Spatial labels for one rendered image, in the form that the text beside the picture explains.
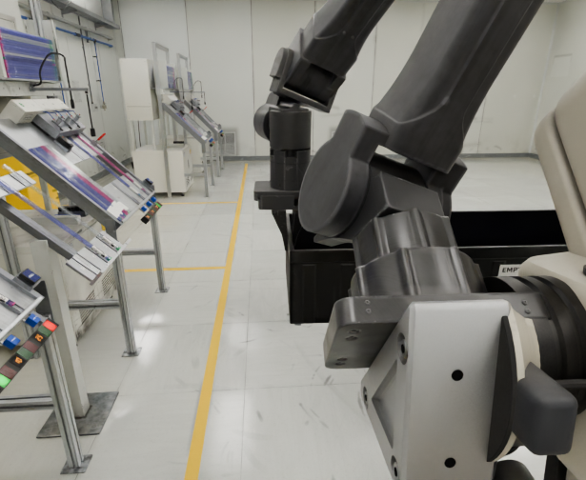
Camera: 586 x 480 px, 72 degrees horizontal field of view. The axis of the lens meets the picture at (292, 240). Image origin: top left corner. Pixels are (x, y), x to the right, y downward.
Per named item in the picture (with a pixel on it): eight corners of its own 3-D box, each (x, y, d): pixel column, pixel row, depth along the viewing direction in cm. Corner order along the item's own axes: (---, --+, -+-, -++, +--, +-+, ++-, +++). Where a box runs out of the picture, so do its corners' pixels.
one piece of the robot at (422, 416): (492, 501, 22) (515, 302, 19) (400, 506, 21) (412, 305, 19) (423, 393, 31) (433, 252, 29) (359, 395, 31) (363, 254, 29)
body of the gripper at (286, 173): (255, 192, 62) (253, 143, 59) (321, 192, 62) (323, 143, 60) (253, 205, 56) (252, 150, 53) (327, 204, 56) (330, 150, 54)
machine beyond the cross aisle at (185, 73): (227, 168, 762) (220, 57, 698) (223, 176, 686) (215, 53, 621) (152, 169, 752) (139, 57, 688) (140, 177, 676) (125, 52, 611)
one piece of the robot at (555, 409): (612, 331, 17) (544, 333, 16) (575, 550, 19) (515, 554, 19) (467, 256, 29) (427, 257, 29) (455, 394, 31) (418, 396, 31)
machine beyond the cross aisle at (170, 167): (218, 184, 626) (210, 49, 562) (212, 196, 549) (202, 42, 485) (128, 186, 616) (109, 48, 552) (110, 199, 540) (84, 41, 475)
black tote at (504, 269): (290, 324, 57) (289, 250, 53) (285, 271, 73) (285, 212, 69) (676, 313, 60) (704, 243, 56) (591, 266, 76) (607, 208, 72)
